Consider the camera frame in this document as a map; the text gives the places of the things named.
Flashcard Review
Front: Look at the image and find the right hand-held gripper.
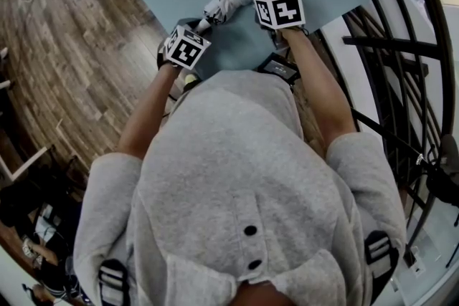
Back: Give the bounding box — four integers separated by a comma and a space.
252, 0, 310, 47

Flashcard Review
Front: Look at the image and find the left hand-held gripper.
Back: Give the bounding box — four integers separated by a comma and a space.
156, 24, 213, 70

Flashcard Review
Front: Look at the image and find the person's right forearm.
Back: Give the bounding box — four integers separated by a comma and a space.
278, 27, 361, 156

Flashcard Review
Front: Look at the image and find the person's left forearm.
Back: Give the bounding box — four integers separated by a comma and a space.
117, 63, 180, 159

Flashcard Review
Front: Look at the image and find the black box device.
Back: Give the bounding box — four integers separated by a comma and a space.
257, 52, 300, 86

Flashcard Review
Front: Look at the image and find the person's grey shirt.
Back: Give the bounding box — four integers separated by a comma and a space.
72, 69, 408, 306

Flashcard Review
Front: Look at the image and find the black metal railing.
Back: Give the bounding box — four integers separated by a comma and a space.
339, 0, 459, 264

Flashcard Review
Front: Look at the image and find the black equipment pile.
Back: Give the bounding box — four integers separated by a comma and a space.
0, 168, 85, 302

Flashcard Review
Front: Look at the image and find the black chair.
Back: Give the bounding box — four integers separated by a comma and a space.
415, 133, 459, 208

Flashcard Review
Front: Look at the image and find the white frame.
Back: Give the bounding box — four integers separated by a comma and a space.
0, 144, 55, 181

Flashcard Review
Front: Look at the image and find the black striped shoulder strap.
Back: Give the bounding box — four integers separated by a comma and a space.
363, 229, 400, 299
97, 258, 131, 306

